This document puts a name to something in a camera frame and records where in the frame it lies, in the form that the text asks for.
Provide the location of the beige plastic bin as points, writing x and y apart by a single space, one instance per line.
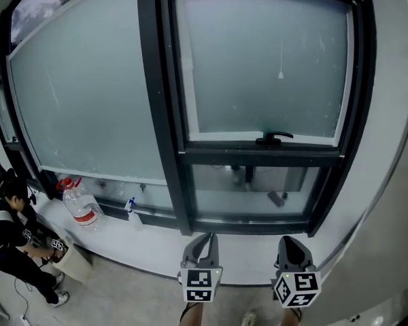
75 263

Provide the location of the white spray bottle blue nozzle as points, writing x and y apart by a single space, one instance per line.
135 217

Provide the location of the person's light shoe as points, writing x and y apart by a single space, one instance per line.
249 319

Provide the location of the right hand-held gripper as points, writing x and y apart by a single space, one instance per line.
297 284

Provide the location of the large clear water bottle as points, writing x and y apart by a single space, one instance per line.
83 209

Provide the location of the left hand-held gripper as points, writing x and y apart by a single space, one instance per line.
199 280

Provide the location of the person's right forearm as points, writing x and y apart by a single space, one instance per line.
290 317

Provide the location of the person's left forearm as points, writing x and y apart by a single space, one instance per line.
192 315

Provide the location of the openable window sash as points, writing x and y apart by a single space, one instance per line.
156 97

